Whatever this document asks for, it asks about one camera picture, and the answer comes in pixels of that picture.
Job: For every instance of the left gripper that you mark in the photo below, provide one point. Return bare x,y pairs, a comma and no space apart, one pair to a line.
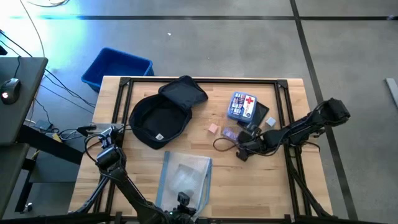
182,217

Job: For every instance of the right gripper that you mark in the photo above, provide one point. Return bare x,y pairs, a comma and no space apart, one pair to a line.
256,143

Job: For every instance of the playing cards box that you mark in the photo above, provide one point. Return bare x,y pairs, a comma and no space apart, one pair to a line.
230,133

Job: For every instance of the pink block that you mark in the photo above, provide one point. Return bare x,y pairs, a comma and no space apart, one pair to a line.
213,128

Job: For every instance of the small grey cube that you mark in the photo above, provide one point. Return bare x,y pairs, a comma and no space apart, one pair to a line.
271,121

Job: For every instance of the black wallet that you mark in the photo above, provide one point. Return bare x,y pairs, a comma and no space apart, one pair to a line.
261,112

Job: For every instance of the blue first aid kit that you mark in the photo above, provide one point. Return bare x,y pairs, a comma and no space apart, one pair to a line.
242,107

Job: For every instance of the clear mesh zip pouch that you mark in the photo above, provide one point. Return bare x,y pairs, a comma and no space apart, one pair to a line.
186,158

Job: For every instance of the navy blue backpack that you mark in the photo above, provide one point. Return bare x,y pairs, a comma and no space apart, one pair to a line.
158,121

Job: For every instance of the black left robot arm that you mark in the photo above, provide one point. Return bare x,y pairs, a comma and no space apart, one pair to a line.
130,193

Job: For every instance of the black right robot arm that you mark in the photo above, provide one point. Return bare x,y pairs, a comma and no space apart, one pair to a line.
298,132

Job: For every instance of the translucent plastic packet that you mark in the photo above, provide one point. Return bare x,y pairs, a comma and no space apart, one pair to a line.
186,179

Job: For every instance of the blue plastic bin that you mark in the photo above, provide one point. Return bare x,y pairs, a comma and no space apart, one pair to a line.
118,67

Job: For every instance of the grey metal bar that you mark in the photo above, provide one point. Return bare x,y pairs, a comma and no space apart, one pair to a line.
392,91

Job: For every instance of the black power adapter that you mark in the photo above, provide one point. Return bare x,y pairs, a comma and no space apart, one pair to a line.
43,125

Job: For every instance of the black desk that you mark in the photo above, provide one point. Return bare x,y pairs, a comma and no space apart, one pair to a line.
21,118

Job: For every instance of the black computer mouse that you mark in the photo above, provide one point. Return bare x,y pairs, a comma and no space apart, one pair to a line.
11,90

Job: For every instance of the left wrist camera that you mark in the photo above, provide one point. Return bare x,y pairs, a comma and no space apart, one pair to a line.
183,198

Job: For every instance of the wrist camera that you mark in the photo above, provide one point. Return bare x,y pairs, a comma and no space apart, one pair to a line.
183,198
246,136

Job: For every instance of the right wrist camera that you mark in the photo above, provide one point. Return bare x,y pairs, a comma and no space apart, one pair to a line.
246,136

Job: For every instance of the black aluminium table frame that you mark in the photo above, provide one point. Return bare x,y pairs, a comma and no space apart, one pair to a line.
202,80

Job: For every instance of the black desk leg frame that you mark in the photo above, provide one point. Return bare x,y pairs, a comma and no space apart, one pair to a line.
49,144

